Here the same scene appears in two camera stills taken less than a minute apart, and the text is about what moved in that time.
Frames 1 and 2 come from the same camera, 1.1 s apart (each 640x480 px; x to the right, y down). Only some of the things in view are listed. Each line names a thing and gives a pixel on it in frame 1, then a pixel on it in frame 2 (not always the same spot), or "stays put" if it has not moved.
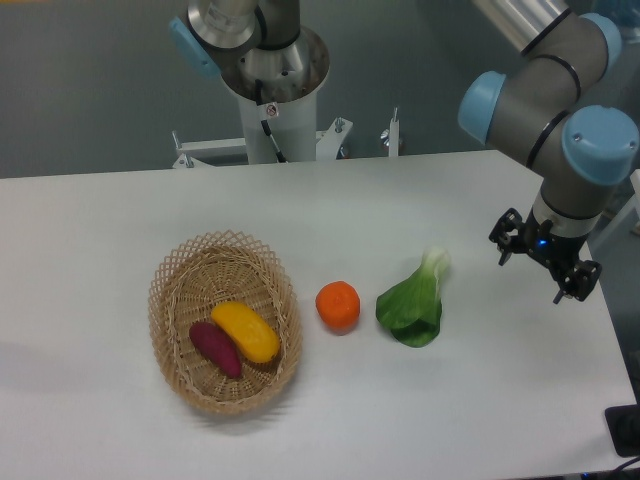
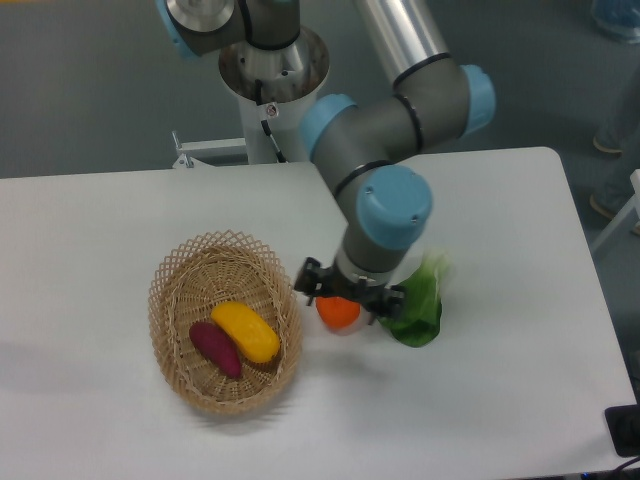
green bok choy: x=413 y=308 stays put
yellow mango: x=252 y=335 stays put
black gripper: x=557 y=251 to x=378 y=300
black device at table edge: x=623 y=423 stays put
